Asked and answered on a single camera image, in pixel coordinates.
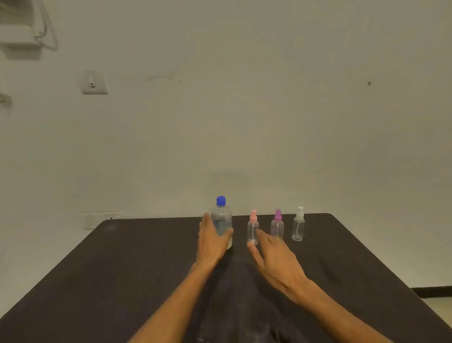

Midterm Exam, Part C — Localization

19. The person's left hand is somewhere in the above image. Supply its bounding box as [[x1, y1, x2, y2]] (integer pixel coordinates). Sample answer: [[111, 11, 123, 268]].
[[192, 213, 234, 273]]

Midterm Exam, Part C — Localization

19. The person's right hand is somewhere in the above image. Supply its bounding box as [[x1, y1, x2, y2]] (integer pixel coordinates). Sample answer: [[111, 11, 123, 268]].
[[246, 229, 313, 304]]

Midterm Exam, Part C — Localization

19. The large clear plastic bottle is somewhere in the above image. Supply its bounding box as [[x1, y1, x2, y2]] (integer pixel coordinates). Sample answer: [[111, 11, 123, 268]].
[[210, 204, 234, 250]]

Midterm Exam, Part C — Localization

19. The small yellowish bottle purple sticker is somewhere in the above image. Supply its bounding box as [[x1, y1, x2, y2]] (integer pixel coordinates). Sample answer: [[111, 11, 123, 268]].
[[270, 220, 285, 241]]

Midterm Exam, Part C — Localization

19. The small plain clear bottle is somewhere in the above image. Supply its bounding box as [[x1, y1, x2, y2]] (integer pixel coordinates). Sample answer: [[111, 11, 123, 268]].
[[292, 219, 306, 242]]

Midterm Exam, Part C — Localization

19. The person's left forearm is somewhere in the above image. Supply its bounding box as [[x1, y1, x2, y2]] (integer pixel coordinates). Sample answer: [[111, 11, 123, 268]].
[[129, 263, 218, 343]]

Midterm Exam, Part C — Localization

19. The person's right forearm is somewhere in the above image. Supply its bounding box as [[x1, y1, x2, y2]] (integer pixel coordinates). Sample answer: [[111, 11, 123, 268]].
[[291, 279, 393, 343]]

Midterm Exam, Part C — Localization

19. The black skirting board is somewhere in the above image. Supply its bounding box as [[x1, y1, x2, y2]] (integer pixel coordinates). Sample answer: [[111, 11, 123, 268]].
[[411, 285, 452, 299]]

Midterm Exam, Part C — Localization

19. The white wall socket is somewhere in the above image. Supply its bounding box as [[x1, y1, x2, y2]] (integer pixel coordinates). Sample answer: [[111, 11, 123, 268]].
[[80, 211, 125, 230]]

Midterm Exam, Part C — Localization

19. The white wall switch plate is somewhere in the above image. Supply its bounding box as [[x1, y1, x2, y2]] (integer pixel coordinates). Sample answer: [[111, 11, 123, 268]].
[[80, 69, 109, 95]]

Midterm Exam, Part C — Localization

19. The white cable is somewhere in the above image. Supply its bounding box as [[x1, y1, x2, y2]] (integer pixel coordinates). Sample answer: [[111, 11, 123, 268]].
[[33, 0, 59, 51]]

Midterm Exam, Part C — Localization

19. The white wall box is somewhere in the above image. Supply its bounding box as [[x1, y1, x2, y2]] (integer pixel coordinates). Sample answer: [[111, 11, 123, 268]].
[[0, 0, 43, 51]]

